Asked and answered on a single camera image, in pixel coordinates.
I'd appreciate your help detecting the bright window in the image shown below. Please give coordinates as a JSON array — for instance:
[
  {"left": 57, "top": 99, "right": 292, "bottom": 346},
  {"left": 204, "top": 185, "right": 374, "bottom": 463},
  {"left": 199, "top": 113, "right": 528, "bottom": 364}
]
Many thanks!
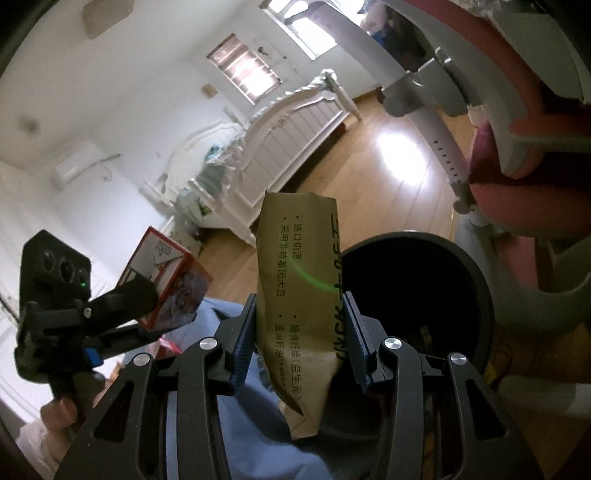
[{"left": 259, "top": 0, "right": 338, "bottom": 60}]

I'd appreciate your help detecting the red wrapper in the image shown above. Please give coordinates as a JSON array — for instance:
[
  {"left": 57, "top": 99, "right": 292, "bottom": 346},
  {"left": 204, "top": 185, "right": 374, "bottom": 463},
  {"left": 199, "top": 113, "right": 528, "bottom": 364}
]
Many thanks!
[{"left": 158, "top": 336, "right": 186, "bottom": 359}]

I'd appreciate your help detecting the pink grey chair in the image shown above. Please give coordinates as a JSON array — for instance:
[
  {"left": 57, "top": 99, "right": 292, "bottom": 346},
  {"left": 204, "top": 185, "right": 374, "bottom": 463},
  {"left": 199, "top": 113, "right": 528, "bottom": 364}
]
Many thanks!
[{"left": 455, "top": 122, "right": 591, "bottom": 416}]

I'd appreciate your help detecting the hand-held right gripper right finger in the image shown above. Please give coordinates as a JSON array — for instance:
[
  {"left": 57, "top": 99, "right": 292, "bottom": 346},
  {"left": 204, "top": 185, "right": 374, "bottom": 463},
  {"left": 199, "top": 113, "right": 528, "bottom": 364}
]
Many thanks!
[{"left": 344, "top": 292, "right": 548, "bottom": 480}]

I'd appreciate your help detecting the red and white carton box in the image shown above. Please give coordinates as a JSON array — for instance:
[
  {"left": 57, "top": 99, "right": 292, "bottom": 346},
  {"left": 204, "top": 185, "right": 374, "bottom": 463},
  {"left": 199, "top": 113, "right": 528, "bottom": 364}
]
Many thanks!
[{"left": 115, "top": 226, "right": 214, "bottom": 332}]

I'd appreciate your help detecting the window with brown blind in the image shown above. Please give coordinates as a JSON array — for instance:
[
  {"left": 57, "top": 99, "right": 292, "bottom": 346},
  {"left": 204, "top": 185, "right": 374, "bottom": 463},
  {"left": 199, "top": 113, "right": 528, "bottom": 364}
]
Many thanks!
[{"left": 206, "top": 33, "right": 283, "bottom": 104}]

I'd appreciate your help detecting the white air conditioner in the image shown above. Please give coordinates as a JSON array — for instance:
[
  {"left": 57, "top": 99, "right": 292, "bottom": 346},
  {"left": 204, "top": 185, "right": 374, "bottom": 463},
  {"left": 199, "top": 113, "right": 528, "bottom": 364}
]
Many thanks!
[{"left": 52, "top": 142, "right": 109, "bottom": 188}]

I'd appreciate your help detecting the white wooden bed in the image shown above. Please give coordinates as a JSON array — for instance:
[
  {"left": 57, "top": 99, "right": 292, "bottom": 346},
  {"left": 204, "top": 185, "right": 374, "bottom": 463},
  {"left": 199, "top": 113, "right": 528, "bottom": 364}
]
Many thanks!
[{"left": 164, "top": 69, "right": 363, "bottom": 241}]

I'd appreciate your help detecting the tan paper packet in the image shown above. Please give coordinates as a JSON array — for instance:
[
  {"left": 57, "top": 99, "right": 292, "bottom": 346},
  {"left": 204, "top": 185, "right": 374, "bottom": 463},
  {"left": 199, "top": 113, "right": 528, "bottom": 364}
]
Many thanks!
[{"left": 255, "top": 189, "right": 345, "bottom": 439}]

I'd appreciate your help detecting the blue cloth with star print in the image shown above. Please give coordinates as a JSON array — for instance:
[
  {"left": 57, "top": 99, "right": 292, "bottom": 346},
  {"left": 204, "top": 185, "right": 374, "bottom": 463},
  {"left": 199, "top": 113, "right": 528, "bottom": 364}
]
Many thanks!
[{"left": 92, "top": 298, "right": 384, "bottom": 480}]

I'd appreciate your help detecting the black round trash bin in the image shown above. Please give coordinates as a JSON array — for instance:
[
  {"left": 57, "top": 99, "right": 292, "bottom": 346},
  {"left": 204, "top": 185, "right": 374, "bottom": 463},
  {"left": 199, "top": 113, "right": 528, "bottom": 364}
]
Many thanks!
[{"left": 323, "top": 232, "right": 497, "bottom": 444}]

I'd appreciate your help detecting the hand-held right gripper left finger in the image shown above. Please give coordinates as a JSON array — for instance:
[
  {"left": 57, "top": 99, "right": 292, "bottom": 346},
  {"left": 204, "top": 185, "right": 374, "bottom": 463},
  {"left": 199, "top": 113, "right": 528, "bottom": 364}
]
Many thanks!
[{"left": 54, "top": 293, "right": 259, "bottom": 480}]

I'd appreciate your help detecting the green bedding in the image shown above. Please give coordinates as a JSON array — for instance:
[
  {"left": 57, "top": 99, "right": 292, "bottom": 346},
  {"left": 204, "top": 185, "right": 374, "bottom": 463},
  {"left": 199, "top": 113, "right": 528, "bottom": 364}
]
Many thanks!
[{"left": 198, "top": 143, "right": 241, "bottom": 185}]

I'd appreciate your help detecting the person's left hand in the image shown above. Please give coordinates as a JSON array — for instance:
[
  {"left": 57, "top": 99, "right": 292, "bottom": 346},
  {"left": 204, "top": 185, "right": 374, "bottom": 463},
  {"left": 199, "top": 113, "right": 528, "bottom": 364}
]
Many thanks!
[{"left": 39, "top": 396, "right": 80, "bottom": 445}]

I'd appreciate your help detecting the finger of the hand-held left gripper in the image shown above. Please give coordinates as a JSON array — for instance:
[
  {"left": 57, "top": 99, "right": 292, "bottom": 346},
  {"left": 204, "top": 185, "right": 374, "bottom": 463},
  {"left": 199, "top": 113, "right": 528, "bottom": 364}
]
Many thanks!
[
  {"left": 84, "top": 322, "right": 154, "bottom": 368},
  {"left": 88, "top": 277, "right": 160, "bottom": 334}
]

